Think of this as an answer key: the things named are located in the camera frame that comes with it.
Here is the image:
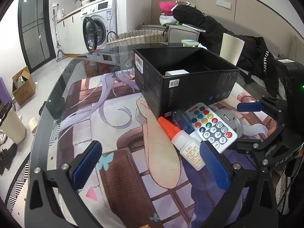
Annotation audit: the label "grey storage box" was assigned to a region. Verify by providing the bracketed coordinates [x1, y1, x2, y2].
[164, 24, 206, 43]

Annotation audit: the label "floor mop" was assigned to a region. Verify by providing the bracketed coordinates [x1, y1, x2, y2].
[52, 4, 69, 62]

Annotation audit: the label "cardboard box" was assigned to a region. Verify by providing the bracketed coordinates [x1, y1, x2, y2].
[12, 66, 36, 105]

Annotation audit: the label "beige slipper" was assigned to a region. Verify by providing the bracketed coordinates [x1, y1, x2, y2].
[28, 117, 38, 134]

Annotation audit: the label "cream white cup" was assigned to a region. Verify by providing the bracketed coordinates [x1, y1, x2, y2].
[219, 33, 245, 65]

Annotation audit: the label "woven wicker basket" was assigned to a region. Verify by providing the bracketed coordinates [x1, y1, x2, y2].
[108, 30, 168, 47]

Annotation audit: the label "black jacket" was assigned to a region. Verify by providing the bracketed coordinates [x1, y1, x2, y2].
[172, 5, 284, 98]

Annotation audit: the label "white remote colourful buttons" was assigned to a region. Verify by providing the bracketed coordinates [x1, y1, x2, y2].
[186, 102, 238, 153]

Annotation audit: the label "anime desk mat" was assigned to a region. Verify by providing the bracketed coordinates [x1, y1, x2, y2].
[47, 70, 224, 227]

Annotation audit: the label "glue bottle orange cap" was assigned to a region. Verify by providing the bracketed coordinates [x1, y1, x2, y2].
[158, 117, 205, 171]

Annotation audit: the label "white small box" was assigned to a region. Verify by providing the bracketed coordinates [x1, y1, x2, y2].
[164, 70, 189, 77]

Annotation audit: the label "black shoe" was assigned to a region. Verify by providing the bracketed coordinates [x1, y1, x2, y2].
[1, 143, 17, 175]

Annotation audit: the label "cream trash bin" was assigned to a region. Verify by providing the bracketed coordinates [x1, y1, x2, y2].
[1, 101, 26, 144]

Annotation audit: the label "white washing machine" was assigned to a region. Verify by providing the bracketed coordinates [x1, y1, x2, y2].
[80, 0, 117, 52]

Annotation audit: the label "black organizer box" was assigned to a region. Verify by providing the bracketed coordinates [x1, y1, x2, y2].
[134, 47, 240, 117]

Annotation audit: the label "pink plush item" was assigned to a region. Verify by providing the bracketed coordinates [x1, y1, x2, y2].
[158, 1, 176, 16]

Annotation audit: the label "black framed glass door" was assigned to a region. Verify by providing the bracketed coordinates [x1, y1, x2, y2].
[17, 0, 55, 73]

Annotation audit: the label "green sponge pack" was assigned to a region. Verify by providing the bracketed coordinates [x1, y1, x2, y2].
[181, 39, 200, 47]

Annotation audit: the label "purple rolled mat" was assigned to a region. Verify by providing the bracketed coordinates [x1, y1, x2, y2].
[0, 77, 16, 110]

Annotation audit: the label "white wall switch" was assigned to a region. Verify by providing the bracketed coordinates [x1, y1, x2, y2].
[216, 0, 231, 10]

